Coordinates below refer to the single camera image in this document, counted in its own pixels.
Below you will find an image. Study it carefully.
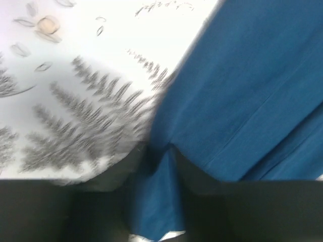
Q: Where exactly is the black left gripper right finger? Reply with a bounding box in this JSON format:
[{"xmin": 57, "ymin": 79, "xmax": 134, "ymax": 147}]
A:
[{"xmin": 174, "ymin": 149, "xmax": 322, "ymax": 241}]

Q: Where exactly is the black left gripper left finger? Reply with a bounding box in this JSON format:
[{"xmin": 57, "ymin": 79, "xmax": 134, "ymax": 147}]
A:
[{"xmin": 1, "ymin": 145, "xmax": 147, "ymax": 241}]

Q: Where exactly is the blue printed t-shirt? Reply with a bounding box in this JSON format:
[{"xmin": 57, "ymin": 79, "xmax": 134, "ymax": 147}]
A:
[{"xmin": 131, "ymin": 1, "xmax": 322, "ymax": 241}]

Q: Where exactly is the floral table cloth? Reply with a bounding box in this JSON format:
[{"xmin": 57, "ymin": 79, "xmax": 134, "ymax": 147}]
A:
[{"xmin": 1, "ymin": 1, "xmax": 221, "ymax": 183}]

